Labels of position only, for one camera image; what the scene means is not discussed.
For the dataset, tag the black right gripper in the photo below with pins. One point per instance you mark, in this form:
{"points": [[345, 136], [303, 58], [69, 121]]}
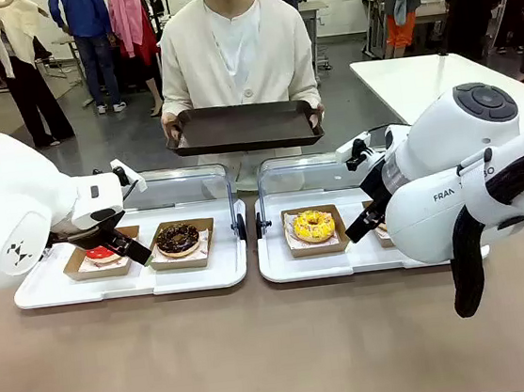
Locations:
{"points": [[377, 187]]}

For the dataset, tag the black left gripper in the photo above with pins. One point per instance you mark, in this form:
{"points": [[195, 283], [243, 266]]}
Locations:
{"points": [[105, 235]]}

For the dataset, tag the chocolate sprinkled donut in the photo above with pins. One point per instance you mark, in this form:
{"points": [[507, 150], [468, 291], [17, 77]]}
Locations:
{"points": [[177, 239], [180, 263]]}

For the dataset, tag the dark brown serving tray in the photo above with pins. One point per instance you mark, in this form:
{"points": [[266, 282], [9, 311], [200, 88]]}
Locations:
{"points": [[245, 129]]}

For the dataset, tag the person's right forearm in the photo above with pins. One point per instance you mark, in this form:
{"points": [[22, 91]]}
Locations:
{"points": [[175, 97]]}

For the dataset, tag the person's left forearm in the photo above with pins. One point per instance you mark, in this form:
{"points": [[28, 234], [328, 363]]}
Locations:
{"points": [[301, 85]]}

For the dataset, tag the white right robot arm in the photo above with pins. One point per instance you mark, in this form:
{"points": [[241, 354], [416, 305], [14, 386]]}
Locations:
{"points": [[432, 148]]}

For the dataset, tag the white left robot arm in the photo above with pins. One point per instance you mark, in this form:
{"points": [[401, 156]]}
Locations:
{"points": [[7, 201]]}

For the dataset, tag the red glazed donut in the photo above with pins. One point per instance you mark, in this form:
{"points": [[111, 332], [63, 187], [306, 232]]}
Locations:
{"points": [[101, 258], [76, 269]]}

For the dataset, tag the yellow sprinkled donut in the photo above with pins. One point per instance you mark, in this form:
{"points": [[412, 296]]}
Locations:
{"points": [[314, 227]]}

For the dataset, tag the yellow glazed donut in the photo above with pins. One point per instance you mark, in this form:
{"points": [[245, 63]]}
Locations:
{"points": [[317, 248]]}

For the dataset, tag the person in orange shorts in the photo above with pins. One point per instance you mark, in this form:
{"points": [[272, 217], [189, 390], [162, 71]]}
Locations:
{"points": [[403, 24]]}

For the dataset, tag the person in cream cardigan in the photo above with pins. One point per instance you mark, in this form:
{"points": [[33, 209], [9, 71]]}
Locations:
{"points": [[236, 52]]}

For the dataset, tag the person in blue top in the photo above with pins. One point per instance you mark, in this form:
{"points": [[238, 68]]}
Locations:
{"points": [[81, 18]]}

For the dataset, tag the person's left hand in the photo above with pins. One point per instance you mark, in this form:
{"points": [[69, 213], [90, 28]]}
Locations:
{"points": [[319, 111]]}

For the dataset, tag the person's right hand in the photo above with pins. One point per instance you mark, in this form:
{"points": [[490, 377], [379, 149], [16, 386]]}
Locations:
{"points": [[171, 123]]}

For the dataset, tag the white display tray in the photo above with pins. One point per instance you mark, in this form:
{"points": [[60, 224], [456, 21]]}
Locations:
{"points": [[317, 267], [191, 280]]}

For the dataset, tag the clear display lid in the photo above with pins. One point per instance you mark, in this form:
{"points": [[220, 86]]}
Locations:
{"points": [[306, 172], [180, 186]]}

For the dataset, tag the white side table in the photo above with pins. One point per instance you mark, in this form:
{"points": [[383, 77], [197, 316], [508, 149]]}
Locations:
{"points": [[400, 81]]}

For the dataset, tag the mannequin in pink garment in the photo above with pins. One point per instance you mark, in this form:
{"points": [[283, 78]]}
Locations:
{"points": [[128, 17]]}

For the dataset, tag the mannequin in cream jacket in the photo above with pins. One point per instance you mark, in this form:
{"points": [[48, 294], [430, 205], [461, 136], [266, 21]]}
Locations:
{"points": [[17, 39]]}

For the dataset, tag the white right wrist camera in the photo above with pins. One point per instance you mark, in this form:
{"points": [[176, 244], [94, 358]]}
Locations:
{"points": [[353, 144]]}

